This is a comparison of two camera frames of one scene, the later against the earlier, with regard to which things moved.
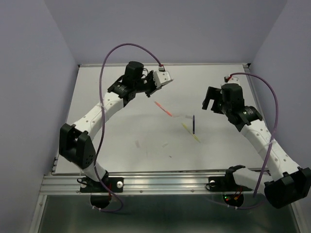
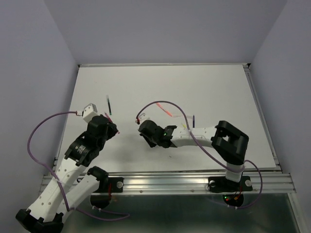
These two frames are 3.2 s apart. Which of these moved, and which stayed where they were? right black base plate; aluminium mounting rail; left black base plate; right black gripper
Moved: right black gripper
Stayed: left black base plate; right black base plate; aluminium mounting rail
